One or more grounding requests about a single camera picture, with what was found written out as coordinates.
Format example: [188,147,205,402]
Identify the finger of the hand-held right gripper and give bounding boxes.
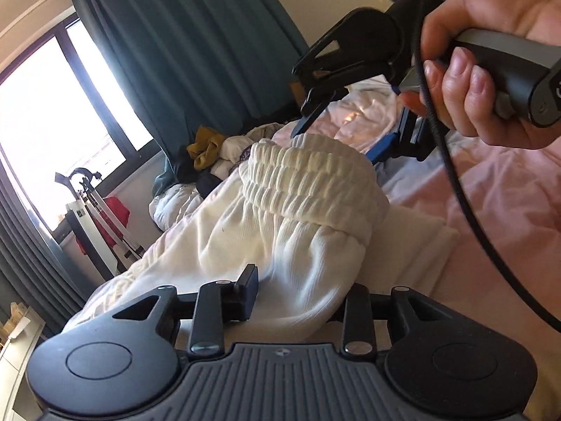
[290,9,397,138]
[364,105,439,166]

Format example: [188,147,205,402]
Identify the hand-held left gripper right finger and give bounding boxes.
[342,284,459,357]

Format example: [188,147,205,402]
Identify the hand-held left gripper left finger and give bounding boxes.
[111,263,260,357]

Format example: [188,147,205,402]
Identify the white elastic-waist pants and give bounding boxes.
[66,134,391,345]

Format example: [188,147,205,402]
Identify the cream striped-trim sweater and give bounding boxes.
[351,204,461,290]

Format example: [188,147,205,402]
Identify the person's right hand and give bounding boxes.
[401,0,561,150]

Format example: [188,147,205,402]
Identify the white printed cloth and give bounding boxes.
[210,123,285,172]

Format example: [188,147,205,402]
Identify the yellow cloth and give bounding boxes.
[186,125,226,172]

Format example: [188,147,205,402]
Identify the white duvet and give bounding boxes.
[149,180,207,231]

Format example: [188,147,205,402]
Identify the dark cloth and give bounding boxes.
[169,155,229,198]

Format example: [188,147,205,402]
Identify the pink bed sheet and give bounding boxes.
[372,132,561,421]

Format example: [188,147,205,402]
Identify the teal curtain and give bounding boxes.
[68,0,310,198]

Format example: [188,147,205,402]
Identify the red cloth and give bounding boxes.
[74,196,131,255]

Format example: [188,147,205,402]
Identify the white folding rack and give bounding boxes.
[55,169,145,281]

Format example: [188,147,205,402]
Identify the grey curtain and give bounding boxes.
[0,158,88,338]

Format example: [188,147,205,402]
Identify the pale side cabinet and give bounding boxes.
[0,300,47,408]

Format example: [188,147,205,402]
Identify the window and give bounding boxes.
[0,18,154,233]

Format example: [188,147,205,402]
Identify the black braided cable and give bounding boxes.
[410,0,561,354]

